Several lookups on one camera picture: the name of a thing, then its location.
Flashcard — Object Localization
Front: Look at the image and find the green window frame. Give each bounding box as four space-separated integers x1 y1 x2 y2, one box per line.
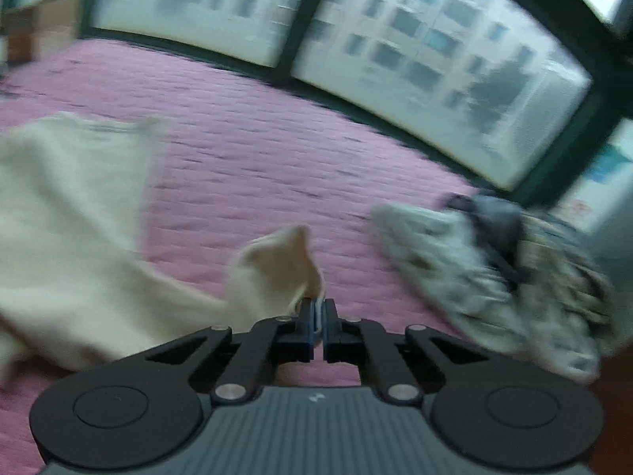
0 0 633 209

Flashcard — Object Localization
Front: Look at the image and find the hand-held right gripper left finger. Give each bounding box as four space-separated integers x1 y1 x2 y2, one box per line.
147 298 317 405

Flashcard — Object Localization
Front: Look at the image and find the light patterned garment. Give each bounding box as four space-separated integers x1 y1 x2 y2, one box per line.
371 203 601 387

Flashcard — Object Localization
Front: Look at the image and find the dark grey garment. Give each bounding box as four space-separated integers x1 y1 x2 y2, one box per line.
442 193 530 283

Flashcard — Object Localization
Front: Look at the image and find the printed wall poster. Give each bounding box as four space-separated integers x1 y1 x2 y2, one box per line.
559 119 633 231

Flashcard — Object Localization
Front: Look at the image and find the pink foam mat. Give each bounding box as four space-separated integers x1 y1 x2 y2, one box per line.
0 38 601 475

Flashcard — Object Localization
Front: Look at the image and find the cream sweater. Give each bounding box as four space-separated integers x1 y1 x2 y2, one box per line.
0 111 327 382

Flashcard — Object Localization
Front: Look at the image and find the cardboard box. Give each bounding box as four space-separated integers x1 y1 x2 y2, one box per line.
0 0 85 65

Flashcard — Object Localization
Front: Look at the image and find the tan patterned garment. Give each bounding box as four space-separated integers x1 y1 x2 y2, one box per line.
514 213 619 357

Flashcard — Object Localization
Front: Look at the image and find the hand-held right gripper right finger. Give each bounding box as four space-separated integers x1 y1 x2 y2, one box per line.
322 299 491 405

